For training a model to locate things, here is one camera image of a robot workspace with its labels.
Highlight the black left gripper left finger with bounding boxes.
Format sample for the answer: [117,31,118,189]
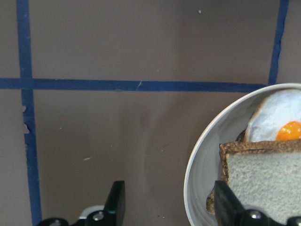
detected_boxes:
[103,181,125,226]

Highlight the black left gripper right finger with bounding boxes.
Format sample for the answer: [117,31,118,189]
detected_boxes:
[214,181,245,226]

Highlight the brown crust bread slice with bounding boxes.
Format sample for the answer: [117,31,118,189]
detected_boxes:
[219,139,301,224]

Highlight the cream round plate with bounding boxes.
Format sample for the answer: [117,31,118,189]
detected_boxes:
[183,83,301,226]

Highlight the bread slice on plate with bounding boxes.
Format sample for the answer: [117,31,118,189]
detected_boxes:
[206,130,245,215]

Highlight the fried egg toy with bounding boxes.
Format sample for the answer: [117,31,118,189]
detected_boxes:
[244,89,301,142]

